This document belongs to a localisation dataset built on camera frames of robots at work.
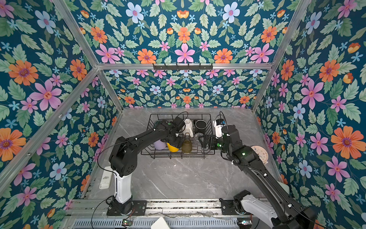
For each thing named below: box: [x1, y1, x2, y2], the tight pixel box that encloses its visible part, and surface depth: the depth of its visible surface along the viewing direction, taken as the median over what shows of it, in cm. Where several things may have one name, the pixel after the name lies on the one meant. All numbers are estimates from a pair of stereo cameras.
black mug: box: [193, 119, 208, 134], surface depth 97 cm
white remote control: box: [99, 166, 113, 190], surface depth 84 cm
